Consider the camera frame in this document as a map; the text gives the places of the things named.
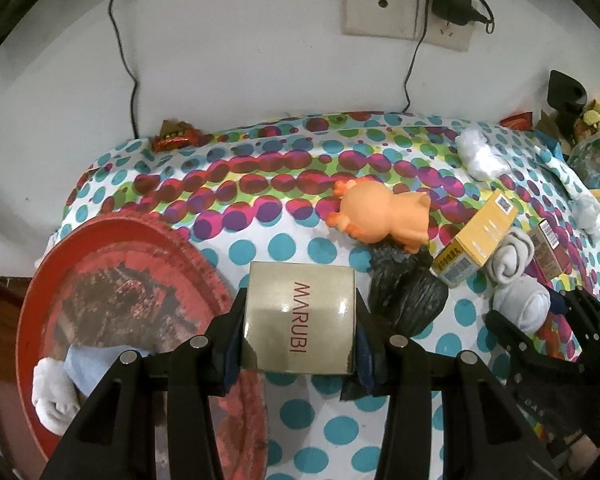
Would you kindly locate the dark red box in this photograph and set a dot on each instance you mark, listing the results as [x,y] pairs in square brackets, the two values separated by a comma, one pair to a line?
[550,250]

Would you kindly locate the clear bag with green mesh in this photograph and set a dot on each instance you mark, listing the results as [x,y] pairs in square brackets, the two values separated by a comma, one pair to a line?
[595,160]

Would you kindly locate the orange toy pig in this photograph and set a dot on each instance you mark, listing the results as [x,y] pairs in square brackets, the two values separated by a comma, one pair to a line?
[380,210]

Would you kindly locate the light blue cloth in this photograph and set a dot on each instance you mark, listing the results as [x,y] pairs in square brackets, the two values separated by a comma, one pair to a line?
[85,365]

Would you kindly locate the white wall outlet plate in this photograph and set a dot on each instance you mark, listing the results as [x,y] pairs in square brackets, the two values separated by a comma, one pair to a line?
[375,15]

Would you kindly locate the round red tray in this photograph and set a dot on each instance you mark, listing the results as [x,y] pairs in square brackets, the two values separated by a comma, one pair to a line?
[130,280]

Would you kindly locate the white sock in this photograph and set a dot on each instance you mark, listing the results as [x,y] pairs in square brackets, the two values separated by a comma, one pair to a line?
[50,395]

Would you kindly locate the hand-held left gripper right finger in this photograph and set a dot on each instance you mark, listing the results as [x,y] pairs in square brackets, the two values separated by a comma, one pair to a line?
[365,365]

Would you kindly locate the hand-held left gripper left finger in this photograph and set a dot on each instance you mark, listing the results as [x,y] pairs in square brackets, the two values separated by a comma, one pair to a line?
[230,360]

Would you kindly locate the cardboard box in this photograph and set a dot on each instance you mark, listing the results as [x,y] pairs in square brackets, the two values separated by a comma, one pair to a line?
[547,127]

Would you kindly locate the black plastic bag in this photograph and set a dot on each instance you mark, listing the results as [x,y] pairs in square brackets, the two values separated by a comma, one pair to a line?
[405,290]

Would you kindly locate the brown wooden furniture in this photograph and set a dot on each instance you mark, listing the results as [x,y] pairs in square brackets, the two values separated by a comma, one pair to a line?
[0,310]

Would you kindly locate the black desk clamp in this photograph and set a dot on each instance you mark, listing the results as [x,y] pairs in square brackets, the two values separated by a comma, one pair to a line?
[565,95]

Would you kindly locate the white plastic bag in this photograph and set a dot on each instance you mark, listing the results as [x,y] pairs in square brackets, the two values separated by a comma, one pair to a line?
[480,157]

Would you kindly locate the blue plastic wrapper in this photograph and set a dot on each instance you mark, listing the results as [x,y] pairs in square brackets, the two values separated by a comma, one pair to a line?
[557,151]

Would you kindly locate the brown red snack wrapper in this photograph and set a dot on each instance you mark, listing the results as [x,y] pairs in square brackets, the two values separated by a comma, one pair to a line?
[175,139]

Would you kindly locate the polka dot tablecloth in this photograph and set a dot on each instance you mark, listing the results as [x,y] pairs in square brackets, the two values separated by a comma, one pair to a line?
[280,200]

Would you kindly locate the red snack packet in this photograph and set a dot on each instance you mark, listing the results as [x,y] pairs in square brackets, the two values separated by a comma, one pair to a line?
[517,121]

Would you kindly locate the grey rolled sock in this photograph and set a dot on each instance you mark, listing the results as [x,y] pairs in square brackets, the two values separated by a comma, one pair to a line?
[512,257]
[525,305]

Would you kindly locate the clear crumpled plastic bag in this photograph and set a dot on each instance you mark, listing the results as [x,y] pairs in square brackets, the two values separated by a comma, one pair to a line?
[590,212]

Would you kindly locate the white wall power socket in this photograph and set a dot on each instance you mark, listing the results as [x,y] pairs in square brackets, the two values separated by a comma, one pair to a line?
[452,37]

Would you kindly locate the yellow box white label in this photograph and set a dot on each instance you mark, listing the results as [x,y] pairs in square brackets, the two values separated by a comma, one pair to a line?
[480,235]

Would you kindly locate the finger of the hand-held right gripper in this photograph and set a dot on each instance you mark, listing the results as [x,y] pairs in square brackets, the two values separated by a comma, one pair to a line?
[595,325]
[510,337]

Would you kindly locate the gold MARUBI box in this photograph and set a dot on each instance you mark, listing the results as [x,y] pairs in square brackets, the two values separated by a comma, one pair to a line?
[300,320]

